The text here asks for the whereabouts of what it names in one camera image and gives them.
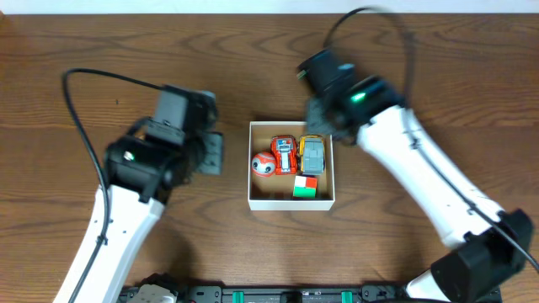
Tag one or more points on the orange toy ball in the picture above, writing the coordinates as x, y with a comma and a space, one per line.
263, 164

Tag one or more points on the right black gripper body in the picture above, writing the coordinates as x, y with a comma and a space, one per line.
317, 116

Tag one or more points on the white cardboard box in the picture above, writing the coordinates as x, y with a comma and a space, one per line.
276, 192

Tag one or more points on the yellow grey toy car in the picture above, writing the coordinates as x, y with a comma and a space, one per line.
312, 156

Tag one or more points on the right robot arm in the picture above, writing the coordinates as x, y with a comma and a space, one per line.
487, 245

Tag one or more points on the red toy fire truck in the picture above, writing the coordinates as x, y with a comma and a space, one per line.
284, 149

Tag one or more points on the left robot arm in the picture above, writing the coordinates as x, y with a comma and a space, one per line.
141, 175

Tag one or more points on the colourful puzzle cube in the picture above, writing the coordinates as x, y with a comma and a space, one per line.
305, 187

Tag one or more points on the black mounting rail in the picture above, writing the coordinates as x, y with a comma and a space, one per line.
161, 288

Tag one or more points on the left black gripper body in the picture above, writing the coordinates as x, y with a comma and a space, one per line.
211, 152

